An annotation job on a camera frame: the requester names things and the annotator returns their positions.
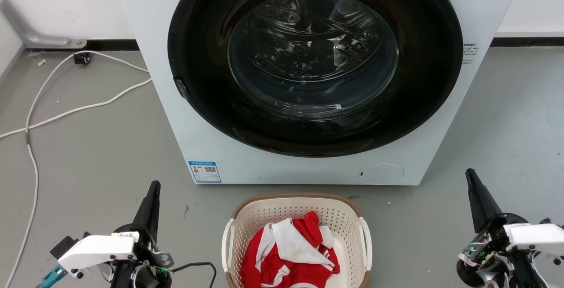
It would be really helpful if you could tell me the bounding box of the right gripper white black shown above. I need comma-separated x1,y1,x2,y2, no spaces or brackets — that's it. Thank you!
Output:
456,168,564,275

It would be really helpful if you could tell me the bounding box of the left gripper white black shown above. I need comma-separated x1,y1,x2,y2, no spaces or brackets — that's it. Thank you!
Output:
57,181,174,278

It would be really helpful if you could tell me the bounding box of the cream plastic laundry basket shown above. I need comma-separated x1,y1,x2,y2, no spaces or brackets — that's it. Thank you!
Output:
222,192,373,288

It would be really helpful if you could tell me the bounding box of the blue white energy label sticker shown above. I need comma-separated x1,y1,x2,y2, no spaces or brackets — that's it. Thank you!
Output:
188,161,222,184

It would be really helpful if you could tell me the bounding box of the round white filter cover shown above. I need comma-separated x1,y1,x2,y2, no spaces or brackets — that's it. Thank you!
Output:
358,163,405,185

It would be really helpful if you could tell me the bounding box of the teal plastic connector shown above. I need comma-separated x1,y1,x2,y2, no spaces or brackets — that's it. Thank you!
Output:
36,265,69,288

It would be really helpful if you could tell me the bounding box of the round black glass washer door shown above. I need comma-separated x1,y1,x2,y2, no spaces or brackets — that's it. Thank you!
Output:
167,0,464,158

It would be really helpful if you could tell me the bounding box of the red and white garment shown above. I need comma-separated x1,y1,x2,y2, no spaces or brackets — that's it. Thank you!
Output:
240,211,341,288

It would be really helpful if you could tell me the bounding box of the white front-load washing machine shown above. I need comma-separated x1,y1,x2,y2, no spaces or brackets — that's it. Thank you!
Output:
111,0,527,186

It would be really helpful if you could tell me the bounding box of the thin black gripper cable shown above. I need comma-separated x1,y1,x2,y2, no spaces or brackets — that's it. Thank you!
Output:
171,262,217,288

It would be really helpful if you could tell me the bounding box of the thick white floor cable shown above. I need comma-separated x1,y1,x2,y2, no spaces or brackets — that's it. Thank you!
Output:
0,78,153,140

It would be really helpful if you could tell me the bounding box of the thin white floor cable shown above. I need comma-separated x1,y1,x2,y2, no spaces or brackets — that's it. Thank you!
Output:
4,50,151,288

